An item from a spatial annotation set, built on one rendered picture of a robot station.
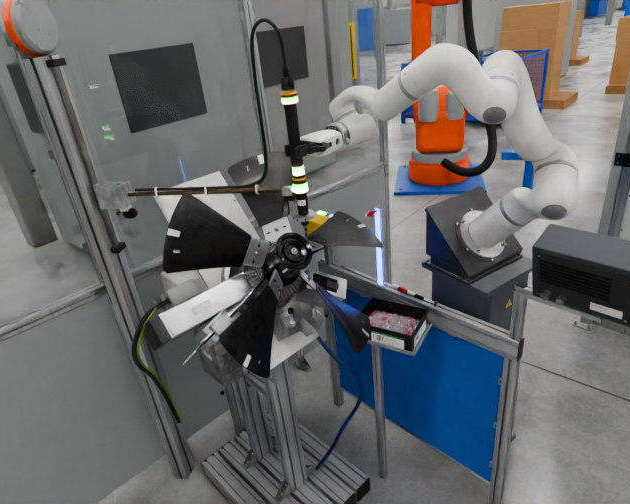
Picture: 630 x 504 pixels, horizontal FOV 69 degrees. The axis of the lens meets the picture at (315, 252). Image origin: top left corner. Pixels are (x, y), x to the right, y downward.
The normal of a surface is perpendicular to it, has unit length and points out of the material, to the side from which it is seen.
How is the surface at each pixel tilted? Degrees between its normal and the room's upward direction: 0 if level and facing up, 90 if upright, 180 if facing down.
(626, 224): 90
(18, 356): 90
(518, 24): 90
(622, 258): 15
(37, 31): 90
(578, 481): 0
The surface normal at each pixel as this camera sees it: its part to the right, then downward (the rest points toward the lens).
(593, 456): -0.11, -0.88
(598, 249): -0.29, -0.75
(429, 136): -0.22, 0.47
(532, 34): -0.66, 0.40
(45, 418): 0.69, 0.27
